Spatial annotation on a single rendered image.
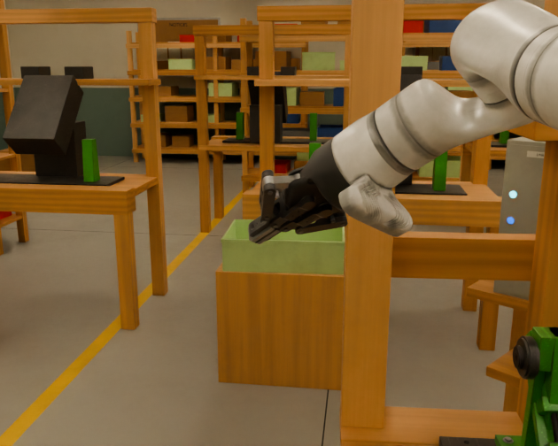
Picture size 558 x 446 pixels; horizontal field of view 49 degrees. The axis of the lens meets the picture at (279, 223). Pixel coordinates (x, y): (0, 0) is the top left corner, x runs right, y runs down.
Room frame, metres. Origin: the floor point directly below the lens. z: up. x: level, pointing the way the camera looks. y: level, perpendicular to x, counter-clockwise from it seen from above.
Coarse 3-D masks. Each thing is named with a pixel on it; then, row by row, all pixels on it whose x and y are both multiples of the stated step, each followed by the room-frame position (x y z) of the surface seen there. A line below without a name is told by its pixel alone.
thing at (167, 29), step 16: (160, 32) 11.22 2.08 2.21; (176, 32) 11.18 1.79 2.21; (192, 32) 11.14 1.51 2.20; (160, 48) 11.22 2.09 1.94; (176, 48) 11.18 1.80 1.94; (192, 48) 11.14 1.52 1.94; (208, 48) 11.10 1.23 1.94; (416, 48) 10.63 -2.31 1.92; (432, 48) 10.60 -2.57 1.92; (448, 48) 10.56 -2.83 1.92; (160, 64) 11.22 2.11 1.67
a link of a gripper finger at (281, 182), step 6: (294, 174) 0.61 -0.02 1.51; (264, 180) 0.61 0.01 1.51; (270, 180) 0.61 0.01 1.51; (276, 180) 0.61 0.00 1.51; (282, 180) 0.61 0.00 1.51; (288, 180) 0.61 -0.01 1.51; (276, 186) 0.61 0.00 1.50; (282, 186) 0.61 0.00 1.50; (288, 186) 0.61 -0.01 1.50; (276, 192) 0.61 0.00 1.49; (276, 198) 0.61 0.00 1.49
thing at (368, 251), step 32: (352, 0) 1.20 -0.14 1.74; (384, 0) 1.14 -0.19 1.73; (352, 32) 1.15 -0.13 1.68; (384, 32) 1.14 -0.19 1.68; (352, 64) 1.14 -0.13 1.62; (384, 64) 1.14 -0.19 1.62; (352, 96) 1.14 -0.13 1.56; (384, 96) 1.14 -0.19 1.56; (544, 160) 1.19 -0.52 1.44; (544, 192) 1.17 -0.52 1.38; (352, 224) 1.14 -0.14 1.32; (544, 224) 1.15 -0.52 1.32; (352, 256) 1.14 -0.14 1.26; (384, 256) 1.13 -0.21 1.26; (544, 256) 1.13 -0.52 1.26; (352, 288) 1.14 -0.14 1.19; (384, 288) 1.13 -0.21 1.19; (544, 288) 1.11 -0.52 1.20; (352, 320) 1.14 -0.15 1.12; (384, 320) 1.13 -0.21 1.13; (544, 320) 1.11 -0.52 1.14; (352, 352) 1.14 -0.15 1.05; (384, 352) 1.13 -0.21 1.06; (352, 384) 1.14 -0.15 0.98; (384, 384) 1.13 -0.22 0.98; (352, 416) 1.14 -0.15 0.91
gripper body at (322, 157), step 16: (320, 160) 0.60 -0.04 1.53; (304, 176) 0.60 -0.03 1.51; (320, 176) 0.59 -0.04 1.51; (336, 176) 0.58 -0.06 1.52; (288, 192) 0.61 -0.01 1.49; (304, 192) 0.61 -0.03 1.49; (320, 192) 0.61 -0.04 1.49; (336, 192) 0.58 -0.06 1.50; (288, 208) 0.63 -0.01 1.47; (336, 208) 0.64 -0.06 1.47
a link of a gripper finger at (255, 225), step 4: (260, 204) 0.64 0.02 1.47; (260, 208) 0.64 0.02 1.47; (276, 208) 0.66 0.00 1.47; (276, 212) 0.65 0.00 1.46; (260, 216) 0.66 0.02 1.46; (256, 220) 0.67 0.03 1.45; (260, 220) 0.66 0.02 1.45; (268, 220) 0.65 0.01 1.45; (252, 224) 0.67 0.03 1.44; (256, 224) 0.66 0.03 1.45; (260, 224) 0.66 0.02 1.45; (264, 224) 0.65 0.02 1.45; (268, 224) 0.65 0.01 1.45; (252, 228) 0.67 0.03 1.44; (256, 228) 0.66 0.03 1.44; (260, 228) 0.66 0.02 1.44; (264, 228) 0.66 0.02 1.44; (252, 232) 0.66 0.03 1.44; (256, 232) 0.66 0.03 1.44; (252, 236) 0.67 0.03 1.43
